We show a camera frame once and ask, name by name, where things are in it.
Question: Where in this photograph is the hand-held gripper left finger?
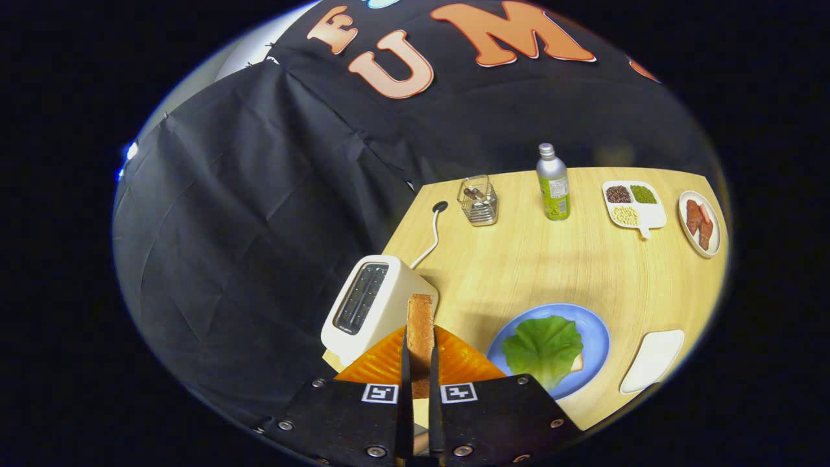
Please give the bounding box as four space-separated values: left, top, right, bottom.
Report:
263 326 414 467

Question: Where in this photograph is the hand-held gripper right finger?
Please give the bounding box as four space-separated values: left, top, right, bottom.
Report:
428 324 583 467

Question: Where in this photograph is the toasted bread slice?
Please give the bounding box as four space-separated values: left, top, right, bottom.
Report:
406 293 435 455

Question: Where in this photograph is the green lettuce leaf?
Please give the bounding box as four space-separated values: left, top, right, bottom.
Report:
502 315 584 392

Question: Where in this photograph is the cream toaster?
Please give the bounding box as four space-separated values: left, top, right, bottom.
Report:
320 254 440 368

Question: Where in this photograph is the blue plate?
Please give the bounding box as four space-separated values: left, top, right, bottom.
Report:
486 303 611 401

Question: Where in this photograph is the small white plate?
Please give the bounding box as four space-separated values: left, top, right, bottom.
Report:
619 329 685 395

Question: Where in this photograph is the black backdrop cloth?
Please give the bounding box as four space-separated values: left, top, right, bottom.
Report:
112 0 720 432

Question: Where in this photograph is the silver bottle green label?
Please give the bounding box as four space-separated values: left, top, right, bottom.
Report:
536 143 571 222

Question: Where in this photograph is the white divided tray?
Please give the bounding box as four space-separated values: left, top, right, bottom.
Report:
602 180 668 240

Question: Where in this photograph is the white oval plate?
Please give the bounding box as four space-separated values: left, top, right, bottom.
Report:
678 190 722 259

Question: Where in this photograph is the white power cable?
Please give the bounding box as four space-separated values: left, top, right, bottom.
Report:
409 200 449 270

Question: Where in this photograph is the clear wire utensil holder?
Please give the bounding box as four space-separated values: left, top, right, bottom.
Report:
457 174 499 227

